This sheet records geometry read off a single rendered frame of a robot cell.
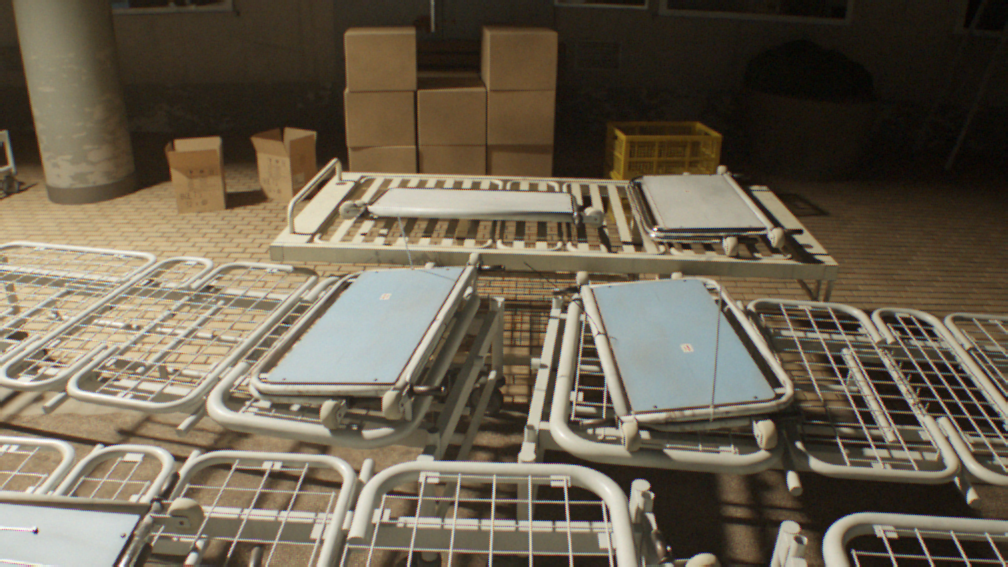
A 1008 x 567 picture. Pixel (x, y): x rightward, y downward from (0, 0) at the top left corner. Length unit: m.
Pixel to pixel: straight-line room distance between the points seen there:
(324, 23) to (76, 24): 2.38
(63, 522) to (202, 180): 3.62
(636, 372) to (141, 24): 6.33
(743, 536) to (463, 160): 2.87
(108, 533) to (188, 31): 6.20
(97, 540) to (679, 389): 1.25
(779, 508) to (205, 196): 3.82
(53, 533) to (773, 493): 1.92
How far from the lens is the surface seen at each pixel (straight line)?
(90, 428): 2.90
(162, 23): 7.43
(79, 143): 5.44
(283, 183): 5.01
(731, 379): 1.85
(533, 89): 4.36
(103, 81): 5.43
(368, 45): 4.30
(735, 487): 2.45
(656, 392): 1.79
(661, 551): 1.40
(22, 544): 1.53
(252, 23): 7.10
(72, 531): 1.51
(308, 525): 1.58
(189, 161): 4.90
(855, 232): 4.97
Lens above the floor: 1.48
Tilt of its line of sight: 24 degrees down
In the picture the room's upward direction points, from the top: 1 degrees clockwise
